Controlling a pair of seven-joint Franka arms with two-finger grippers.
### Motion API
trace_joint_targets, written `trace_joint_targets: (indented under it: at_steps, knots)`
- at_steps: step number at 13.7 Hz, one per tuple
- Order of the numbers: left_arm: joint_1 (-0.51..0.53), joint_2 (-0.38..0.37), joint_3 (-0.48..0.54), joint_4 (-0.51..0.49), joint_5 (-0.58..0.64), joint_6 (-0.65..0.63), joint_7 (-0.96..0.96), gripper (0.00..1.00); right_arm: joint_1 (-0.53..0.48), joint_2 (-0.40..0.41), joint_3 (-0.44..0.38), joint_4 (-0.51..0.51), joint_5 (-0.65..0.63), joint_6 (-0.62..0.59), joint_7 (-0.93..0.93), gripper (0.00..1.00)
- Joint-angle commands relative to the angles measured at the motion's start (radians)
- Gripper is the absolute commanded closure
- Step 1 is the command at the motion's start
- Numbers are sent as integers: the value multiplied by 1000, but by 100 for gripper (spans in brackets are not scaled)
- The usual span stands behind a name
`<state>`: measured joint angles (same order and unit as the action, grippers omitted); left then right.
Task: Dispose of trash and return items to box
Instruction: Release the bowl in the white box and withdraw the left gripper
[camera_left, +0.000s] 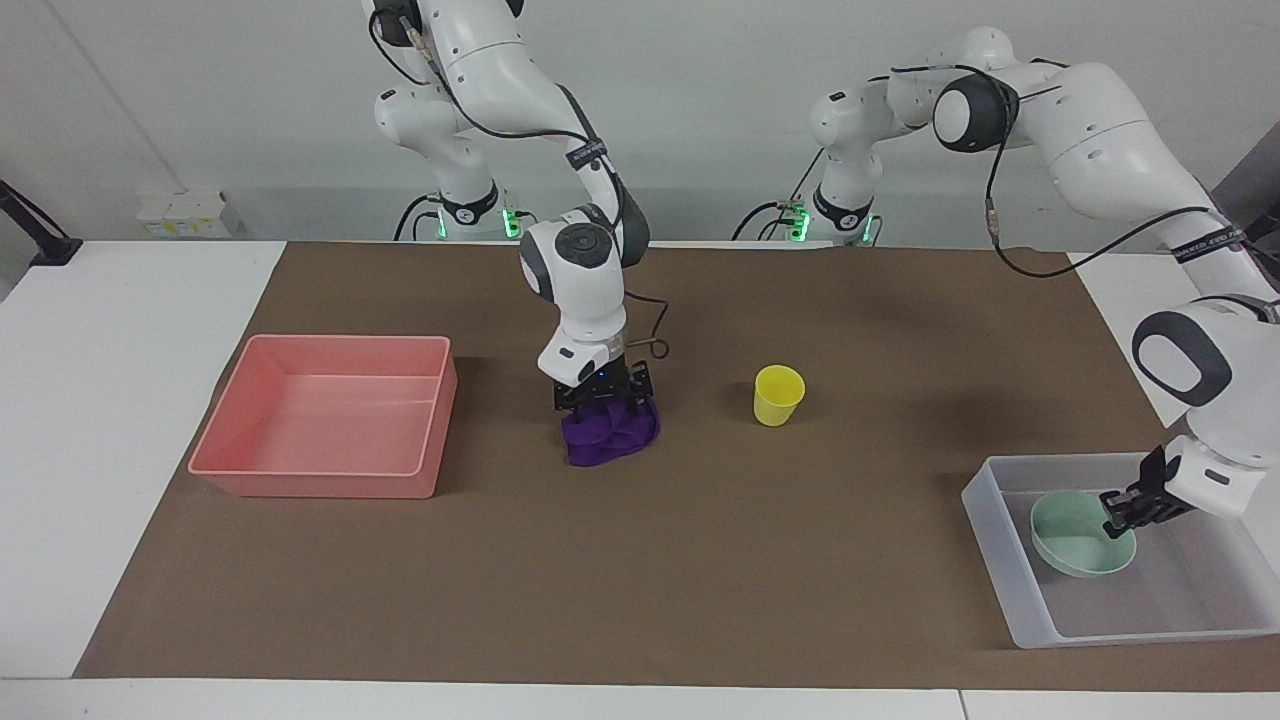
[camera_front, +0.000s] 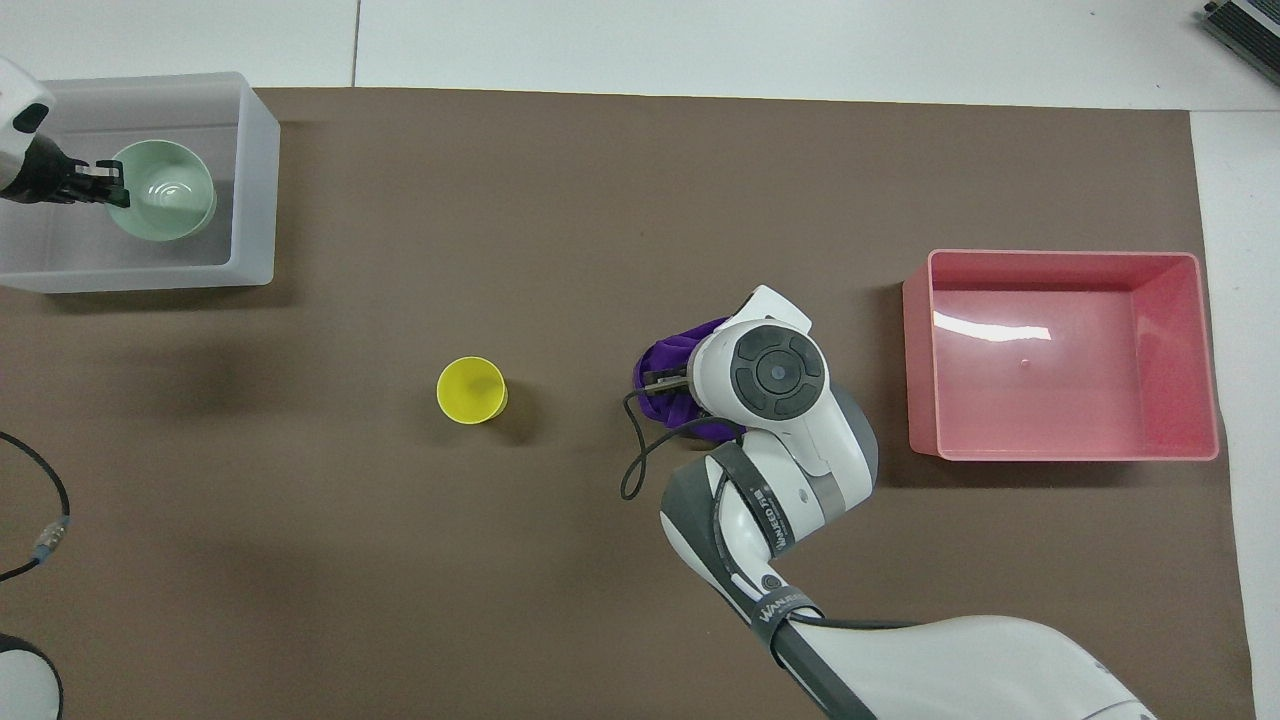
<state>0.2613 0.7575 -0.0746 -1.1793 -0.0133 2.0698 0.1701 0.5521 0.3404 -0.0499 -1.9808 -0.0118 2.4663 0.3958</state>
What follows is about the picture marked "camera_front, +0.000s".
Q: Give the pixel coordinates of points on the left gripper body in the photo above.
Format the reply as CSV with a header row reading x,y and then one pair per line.
x,y
42,172

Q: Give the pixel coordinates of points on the pale green bowl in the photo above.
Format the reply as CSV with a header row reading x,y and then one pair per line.
x,y
170,205

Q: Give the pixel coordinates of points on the purple bag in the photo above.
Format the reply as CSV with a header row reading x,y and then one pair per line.
x,y
665,358

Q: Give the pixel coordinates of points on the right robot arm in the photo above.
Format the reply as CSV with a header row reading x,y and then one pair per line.
x,y
775,375

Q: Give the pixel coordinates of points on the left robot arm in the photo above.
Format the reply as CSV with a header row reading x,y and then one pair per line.
x,y
14,92

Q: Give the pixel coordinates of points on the translucent white plastic box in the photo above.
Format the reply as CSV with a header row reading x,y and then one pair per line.
x,y
255,180

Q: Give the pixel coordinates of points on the pink plastic box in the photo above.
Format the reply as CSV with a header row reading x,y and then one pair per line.
x,y
1060,390

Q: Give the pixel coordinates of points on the yellow plastic cup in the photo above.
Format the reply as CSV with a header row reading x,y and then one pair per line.
x,y
470,390

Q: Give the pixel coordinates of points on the grey metal device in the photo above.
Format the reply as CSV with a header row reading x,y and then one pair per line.
x,y
1248,22

